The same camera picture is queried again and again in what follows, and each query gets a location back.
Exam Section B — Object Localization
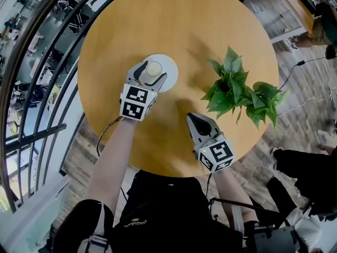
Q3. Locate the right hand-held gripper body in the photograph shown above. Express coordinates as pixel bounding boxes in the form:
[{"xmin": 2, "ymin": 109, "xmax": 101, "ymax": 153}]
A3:
[{"xmin": 193, "ymin": 131, "xmax": 235, "ymax": 173}]

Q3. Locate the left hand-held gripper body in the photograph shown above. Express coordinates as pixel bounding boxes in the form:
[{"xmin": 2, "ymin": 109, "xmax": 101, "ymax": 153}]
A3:
[{"xmin": 120, "ymin": 79, "xmax": 158, "ymax": 122}]

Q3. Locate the white round dish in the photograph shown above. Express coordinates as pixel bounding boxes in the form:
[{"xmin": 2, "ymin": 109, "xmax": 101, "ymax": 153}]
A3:
[{"xmin": 142, "ymin": 53, "xmax": 179, "ymax": 94}]

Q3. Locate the white cup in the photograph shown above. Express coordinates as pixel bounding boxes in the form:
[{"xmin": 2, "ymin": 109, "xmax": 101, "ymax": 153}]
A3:
[{"xmin": 140, "ymin": 61, "xmax": 163, "ymax": 85}]

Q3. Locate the person's left forearm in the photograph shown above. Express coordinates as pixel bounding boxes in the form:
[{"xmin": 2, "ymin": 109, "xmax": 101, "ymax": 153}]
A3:
[{"xmin": 84, "ymin": 116, "xmax": 138, "ymax": 217}]

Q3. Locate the person's right forearm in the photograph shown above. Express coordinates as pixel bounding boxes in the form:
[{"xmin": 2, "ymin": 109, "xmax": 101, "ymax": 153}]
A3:
[{"xmin": 211, "ymin": 164, "xmax": 258, "ymax": 224}]

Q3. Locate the green leafy potted plant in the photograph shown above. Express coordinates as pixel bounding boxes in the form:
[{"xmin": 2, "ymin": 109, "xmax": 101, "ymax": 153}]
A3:
[{"xmin": 200, "ymin": 45, "xmax": 291, "ymax": 130}]

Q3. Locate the person's black shirt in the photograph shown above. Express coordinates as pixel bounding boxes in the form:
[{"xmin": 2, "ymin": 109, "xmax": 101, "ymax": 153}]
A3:
[{"xmin": 52, "ymin": 168, "xmax": 244, "ymax": 253}]

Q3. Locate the dark metal railing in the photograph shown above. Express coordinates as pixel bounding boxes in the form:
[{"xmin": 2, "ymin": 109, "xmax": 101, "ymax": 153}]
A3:
[{"xmin": 0, "ymin": 0, "xmax": 127, "ymax": 213}]

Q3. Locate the wooden desk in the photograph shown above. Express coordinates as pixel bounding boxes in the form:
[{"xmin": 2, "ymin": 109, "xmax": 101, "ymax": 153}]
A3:
[{"xmin": 265, "ymin": 0, "xmax": 317, "ymax": 38}]

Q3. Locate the right hand-held gripper cable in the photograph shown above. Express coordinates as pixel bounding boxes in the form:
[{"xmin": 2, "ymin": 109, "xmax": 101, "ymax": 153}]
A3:
[{"xmin": 205, "ymin": 172, "xmax": 213, "ymax": 198}]

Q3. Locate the hand-held gripper cable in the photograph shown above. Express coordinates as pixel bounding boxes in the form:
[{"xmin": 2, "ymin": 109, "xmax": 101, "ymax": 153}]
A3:
[
  {"xmin": 205, "ymin": 172, "xmax": 213, "ymax": 198},
  {"xmin": 95, "ymin": 115, "xmax": 124, "ymax": 157}
]

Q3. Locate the left hand-held gripper cable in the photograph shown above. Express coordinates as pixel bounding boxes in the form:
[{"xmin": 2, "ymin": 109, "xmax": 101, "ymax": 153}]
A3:
[{"xmin": 95, "ymin": 115, "xmax": 124, "ymax": 157}]

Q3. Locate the white floor cable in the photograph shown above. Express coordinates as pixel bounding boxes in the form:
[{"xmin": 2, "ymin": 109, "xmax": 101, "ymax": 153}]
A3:
[{"xmin": 275, "ymin": 96, "xmax": 320, "ymax": 116}]

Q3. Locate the black floor cable with adapter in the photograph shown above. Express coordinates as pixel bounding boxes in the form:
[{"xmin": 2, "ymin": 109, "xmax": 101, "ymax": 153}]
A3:
[{"xmin": 278, "ymin": 56, "xmax": 328, "ymax": 90}]

